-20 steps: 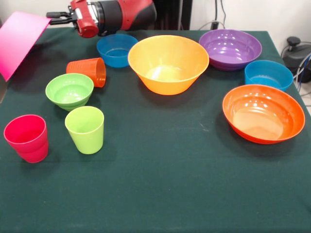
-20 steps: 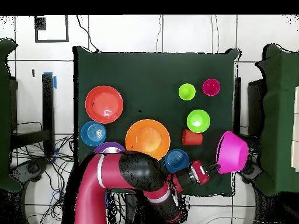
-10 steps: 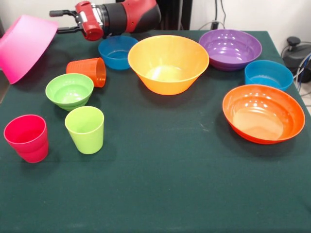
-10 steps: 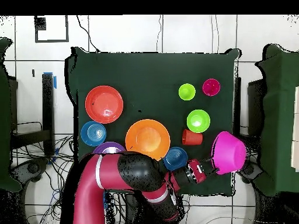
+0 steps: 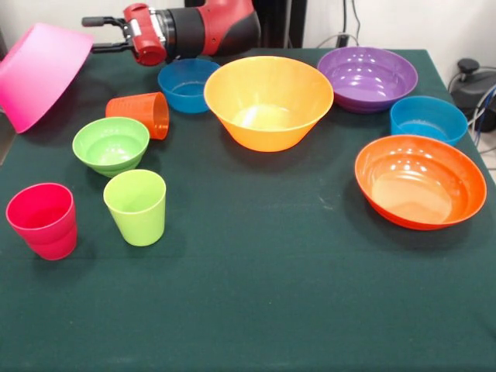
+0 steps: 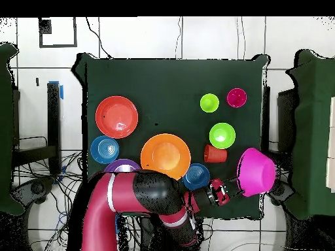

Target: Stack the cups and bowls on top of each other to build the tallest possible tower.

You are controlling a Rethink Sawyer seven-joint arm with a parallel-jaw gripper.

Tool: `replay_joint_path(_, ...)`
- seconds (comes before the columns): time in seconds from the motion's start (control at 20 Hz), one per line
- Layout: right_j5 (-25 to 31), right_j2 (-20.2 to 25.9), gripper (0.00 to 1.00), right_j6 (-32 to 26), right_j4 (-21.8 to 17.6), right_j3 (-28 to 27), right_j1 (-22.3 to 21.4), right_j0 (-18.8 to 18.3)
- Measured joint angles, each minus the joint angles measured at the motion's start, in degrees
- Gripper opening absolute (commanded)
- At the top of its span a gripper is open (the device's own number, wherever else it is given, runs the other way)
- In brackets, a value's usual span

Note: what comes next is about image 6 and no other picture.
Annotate magenta pink plastic bowl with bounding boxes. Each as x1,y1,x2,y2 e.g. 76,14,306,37
236,147,277,197

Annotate orange-red plastic cup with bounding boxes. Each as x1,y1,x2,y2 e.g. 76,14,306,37
203,144,228,163

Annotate orange plastic bowl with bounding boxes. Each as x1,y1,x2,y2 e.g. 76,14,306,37
140,133,192,181

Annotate blue plastic bowl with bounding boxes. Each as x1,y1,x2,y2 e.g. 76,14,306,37
90,135,120,165
182,163,211,191

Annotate green plastic bowl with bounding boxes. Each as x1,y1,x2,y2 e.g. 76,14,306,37
208,122,236,150

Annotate dark grey office chair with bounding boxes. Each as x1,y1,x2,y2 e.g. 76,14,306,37
269,180,295,206
11,176,56,210

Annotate black furniture panel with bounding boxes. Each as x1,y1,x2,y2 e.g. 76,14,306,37
9,84,21,147
277,88,298,152

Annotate green plastic cup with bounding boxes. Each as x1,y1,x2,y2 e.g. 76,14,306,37
200,93,220,114

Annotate crimson pink plastic cup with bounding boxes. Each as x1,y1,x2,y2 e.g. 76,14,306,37
226,88,248,109

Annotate green cloth side table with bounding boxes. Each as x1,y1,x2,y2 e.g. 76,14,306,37
0,42,26,216
285,49,335,220

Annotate purple plastic bowl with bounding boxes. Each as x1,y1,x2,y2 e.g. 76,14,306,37
103,158,142,173

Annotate beige boxes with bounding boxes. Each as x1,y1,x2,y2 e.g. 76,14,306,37
325,96,335,193

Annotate dark green tablecloth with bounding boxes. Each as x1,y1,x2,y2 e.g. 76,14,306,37
71,52,270,220

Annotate red-orange plastic bowl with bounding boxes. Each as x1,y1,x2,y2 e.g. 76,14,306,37
95,95,139,139

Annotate black post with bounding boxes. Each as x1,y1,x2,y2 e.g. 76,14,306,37
262,86,271,151

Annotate thin black cable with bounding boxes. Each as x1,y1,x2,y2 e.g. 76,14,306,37
175,16,183,59
85,16,114,59
236,16,246,59

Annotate tangle of cables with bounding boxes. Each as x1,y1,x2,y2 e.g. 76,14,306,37
12,135,147,251

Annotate black frame with blue tape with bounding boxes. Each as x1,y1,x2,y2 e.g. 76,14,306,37
11,81,64,175

